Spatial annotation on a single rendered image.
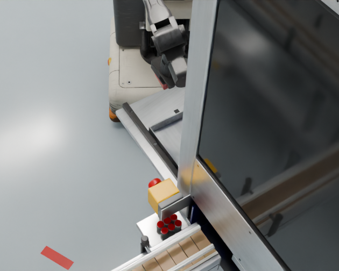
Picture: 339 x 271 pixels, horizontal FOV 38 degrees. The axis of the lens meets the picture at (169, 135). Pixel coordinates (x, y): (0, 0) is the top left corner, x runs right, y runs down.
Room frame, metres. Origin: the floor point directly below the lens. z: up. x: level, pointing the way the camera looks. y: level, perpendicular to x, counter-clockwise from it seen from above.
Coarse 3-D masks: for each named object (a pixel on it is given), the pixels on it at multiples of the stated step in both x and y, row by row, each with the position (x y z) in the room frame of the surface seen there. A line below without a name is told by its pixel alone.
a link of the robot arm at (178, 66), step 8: (184, 32) 0.95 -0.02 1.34; (184, 40) 0.95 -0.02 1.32; (176, 48) 0.94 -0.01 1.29; (168, 56) 0.92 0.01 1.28; (176, 56) 0.92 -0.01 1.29; (184, 56) 0.92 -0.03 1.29; (176, 64) 0.90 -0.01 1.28; (184, 64) 0.90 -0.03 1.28; (176, 72) 0.88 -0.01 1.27; (184, 72) 0.88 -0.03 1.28; (176, 80) 0.87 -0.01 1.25; (184, 80) 0.88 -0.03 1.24
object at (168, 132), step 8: (168, 120) 1.01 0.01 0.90; (176, 120) 1.03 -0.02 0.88; (152, 128) 0.97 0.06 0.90; (160, 128) 0.99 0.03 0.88; (168, 128) 0.99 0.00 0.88; (176, 128) 0.99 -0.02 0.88; (152, 136) 0.95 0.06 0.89; (160, 136) 0.96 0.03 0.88; (168, 136) 0.96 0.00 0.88; (176, 136) 0.96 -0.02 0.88; (160, 144) 0.91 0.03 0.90; (168, 144) 0.93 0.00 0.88; (176, 144) 0.93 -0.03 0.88; (168, 152) 0.87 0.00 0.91; (176, 152) 0.90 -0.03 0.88; (176, 160) 0.86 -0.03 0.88; (176, 168) 0.83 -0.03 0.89
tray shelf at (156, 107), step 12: (156, 96) 1.13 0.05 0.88; (168, 96) 1.13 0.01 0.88; (180, 96) 1.14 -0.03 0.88; (132, 108) 1.07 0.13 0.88; (144, 108) 1.07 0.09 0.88; (156, 108) 1.08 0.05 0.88; (168, 108) 1.08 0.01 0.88; (180, 108) 1.08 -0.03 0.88; (120, 120) 1.03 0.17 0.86; (144, 120) 1.02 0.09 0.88; (156, 120) 1.02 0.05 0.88; (132, 132) 0.97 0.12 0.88; (144, 144) 0.92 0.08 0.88; (156, 156) 0.88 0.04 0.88; (156, 168) 0.83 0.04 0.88
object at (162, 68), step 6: (156, 60) 1.00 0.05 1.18; (162, 60) 0.96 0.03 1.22; (156, 66) 0.98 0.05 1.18; (162, 66) 0.96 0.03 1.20; (162, 72) 0.96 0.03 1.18; (168, 72) 0.95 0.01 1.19; (162, 78) 0.95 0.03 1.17; (168, 78) 0.95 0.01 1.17; (168, 84) 0.93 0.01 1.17; (174, 84) 0.93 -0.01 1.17
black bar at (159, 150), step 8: (128, 104) 1.07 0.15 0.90; (128, 112) 1.04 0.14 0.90; (136, 120) 1.00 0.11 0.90; (144, 128) 0.97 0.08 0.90; (144, 136) 0.95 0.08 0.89; (152, 144) 0.91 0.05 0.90; (160, 152) 0.88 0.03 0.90; (168, 160) 0.85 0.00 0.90; (168, 168) 0.83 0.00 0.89; (176, 176) 0.79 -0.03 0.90
